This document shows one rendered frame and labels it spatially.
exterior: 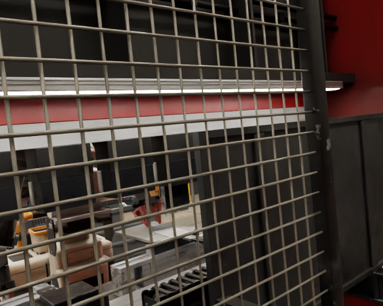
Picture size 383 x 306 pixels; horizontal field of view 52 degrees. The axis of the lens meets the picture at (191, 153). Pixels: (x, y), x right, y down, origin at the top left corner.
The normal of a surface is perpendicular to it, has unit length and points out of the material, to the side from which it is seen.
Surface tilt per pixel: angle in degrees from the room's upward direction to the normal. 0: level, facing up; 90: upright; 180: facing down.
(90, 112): 90
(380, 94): 90
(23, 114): 90
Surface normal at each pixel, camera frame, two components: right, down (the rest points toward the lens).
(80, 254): 0.59, 0.12
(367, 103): -0.76, 0.11
